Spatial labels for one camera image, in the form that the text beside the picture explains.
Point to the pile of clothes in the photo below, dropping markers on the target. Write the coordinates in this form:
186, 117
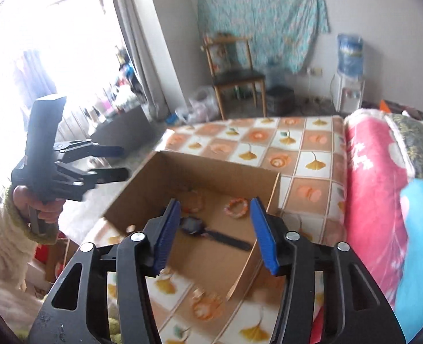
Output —
127, 71

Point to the pink floral blanket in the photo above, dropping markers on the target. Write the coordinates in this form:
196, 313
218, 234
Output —
372, 204

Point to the leaf and coffee print tablecloth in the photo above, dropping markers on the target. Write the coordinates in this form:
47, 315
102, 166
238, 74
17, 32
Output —
304, 186

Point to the brown cardboard box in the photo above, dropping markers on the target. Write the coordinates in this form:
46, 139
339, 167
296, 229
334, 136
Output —
168, 179

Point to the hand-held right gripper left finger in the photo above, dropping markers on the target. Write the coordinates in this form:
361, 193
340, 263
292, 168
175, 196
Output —
166, 236

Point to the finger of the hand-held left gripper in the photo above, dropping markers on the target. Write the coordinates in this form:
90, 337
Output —
111, 151
114, 174

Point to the green patterned quilt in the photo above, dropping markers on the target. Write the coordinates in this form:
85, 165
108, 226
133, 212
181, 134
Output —
419, 143

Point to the white water dispenser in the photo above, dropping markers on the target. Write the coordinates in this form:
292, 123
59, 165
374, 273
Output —
347, 95

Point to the clear plastic bag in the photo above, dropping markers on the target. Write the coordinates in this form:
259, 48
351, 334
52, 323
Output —
204, 104

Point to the wooden chair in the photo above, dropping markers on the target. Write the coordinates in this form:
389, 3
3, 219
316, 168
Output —
238, 77

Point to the dark storage box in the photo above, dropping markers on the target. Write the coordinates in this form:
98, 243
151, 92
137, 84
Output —
279, 100

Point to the grey curtain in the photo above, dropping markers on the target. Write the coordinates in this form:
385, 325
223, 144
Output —
143, 43

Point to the teal floral wall cloth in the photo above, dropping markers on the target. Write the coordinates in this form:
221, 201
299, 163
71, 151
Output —
268, 14

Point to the person's left forearm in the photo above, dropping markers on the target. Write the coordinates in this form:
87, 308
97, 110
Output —
3, 254

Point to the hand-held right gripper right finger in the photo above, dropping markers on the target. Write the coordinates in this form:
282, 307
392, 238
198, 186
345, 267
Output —
265, 236

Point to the person's left hand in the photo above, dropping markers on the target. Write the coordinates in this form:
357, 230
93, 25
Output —
48, 215

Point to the clear water jug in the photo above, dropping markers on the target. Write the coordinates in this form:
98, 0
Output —
276, 75

